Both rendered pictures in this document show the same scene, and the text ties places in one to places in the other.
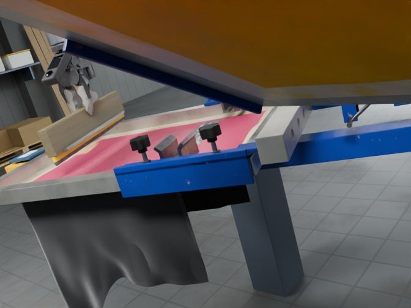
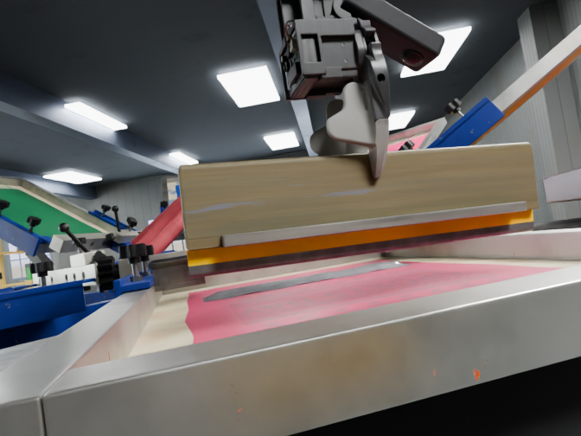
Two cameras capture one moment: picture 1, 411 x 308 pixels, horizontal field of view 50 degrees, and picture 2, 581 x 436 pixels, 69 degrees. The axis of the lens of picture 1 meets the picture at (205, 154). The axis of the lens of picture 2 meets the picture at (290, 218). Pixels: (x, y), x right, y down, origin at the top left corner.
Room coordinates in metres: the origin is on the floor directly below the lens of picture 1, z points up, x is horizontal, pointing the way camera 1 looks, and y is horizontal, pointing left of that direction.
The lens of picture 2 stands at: (1.64, 0.59, 1.03)
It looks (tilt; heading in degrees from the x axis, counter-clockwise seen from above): 3 degrees up; 231
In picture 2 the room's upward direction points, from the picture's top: 9 degrees counter-clockwise
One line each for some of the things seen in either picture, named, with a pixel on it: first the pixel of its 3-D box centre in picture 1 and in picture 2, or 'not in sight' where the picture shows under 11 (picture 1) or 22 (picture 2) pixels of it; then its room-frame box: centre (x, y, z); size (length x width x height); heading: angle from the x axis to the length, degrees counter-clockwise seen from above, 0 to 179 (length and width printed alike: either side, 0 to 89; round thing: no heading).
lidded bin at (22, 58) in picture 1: (16, 60); not in sight; (7.78, 2.62, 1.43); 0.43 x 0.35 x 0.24; 135
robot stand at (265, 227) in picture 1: (249, 167); not in sight; (1.83, -0.17, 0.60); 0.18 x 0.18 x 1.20; 45
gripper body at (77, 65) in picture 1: (72, 64); (326, 35); (1.32, 0.30, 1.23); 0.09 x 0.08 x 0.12; 155
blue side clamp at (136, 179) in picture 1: (183, 171); not in sight; (0.86, 0.05, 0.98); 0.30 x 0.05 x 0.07; 65
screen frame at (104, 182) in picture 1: (147, 143); (334, 275); (1.22, 0.15, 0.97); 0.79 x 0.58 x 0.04; 65
